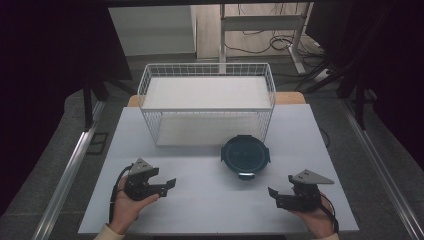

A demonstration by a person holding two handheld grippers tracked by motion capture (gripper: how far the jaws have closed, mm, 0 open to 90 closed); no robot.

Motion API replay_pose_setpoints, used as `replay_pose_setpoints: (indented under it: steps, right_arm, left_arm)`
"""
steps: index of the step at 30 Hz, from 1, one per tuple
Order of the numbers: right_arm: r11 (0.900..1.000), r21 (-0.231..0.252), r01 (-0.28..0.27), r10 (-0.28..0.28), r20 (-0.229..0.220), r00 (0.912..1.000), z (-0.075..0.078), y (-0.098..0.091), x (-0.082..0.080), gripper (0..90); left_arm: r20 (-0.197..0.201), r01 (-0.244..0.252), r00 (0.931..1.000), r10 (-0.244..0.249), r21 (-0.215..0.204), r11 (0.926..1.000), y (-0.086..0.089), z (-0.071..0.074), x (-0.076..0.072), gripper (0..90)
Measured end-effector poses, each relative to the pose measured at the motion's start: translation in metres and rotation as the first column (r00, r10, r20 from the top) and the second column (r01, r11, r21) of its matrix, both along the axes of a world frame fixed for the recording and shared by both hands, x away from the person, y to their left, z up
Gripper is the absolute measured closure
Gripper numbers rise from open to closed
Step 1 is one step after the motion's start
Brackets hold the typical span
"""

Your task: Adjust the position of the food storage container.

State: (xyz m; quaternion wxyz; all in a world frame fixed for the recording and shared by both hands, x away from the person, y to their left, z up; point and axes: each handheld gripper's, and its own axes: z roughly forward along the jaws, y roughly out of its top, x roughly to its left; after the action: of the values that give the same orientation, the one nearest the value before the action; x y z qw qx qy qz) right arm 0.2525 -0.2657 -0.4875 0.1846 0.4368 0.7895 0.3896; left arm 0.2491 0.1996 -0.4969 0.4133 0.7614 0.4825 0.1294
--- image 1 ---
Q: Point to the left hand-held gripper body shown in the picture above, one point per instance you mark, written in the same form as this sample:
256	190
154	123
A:
140	188

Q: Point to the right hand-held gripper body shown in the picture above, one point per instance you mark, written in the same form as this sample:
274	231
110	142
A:
305	198

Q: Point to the dark teal round lidded container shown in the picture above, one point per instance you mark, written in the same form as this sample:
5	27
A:
245	156

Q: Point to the person's left hand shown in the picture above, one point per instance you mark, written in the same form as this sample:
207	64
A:
125	208

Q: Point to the person's right hand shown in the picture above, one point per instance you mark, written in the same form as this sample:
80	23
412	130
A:
318	220

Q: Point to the white table cover board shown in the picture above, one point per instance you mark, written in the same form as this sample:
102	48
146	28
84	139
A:
206	203

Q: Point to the black metal stand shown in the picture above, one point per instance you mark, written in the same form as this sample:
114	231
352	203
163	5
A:
88	100
359	100

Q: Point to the white power strip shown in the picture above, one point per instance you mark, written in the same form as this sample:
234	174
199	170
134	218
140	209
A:
321	75

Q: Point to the white panel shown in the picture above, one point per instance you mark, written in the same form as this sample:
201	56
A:
151	30

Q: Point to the black curtain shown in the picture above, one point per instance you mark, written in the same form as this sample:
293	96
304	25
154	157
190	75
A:
393	66
50	66

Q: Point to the black floor frame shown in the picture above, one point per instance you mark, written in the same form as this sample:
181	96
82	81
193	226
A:
98	143

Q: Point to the aluminium floor rail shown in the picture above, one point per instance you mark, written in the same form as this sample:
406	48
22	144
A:
378	163
68	178

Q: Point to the white metal desk frame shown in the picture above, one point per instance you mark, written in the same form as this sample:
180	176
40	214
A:
263	22

